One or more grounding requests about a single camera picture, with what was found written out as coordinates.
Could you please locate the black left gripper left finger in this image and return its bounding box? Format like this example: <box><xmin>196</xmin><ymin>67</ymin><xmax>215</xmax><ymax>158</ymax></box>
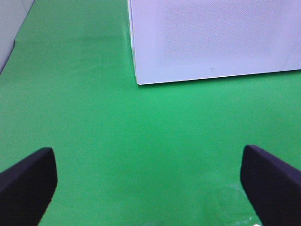
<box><xmin>0</xmin><ymin>147</ymin><xmax>58</xmax><ymax>226</ymax></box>

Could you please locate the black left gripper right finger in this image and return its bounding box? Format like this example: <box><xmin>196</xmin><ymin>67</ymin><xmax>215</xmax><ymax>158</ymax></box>
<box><xmin>240</xmin><ymin>145</ymin><xmax>301</xmax><ymax>226</ymax></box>

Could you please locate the white microwave door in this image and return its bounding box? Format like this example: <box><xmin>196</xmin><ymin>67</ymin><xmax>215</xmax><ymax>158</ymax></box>
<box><xmin>127</xmin><ymin>0</ymin><xmax>301</xmax><ymax>85</ymax></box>

